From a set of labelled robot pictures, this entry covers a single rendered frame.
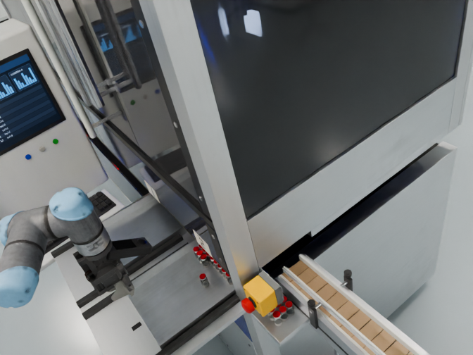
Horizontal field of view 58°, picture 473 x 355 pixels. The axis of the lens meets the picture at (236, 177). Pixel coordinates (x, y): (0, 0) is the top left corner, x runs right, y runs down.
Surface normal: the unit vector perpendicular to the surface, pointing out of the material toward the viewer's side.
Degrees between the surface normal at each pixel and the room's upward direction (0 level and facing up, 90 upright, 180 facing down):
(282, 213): 90
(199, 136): 90
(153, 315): 0
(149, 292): 0
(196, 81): 90
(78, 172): 90
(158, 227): 0
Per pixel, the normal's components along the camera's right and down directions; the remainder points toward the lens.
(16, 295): 0.13, 0.63
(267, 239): 0.58, 0.43
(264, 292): -0.19, -0.74
